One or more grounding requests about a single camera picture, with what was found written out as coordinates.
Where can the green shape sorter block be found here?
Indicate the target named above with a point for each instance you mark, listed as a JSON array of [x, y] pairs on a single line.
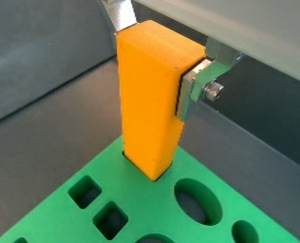
[[109, 204]]

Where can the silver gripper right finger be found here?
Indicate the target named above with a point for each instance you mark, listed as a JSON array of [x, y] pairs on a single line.
[[198, 83]]

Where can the orange rectangular block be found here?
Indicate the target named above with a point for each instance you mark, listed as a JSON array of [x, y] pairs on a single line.
[[154, 56]]

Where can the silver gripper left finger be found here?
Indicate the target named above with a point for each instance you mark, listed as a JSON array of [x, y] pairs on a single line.
[[120, 12]]

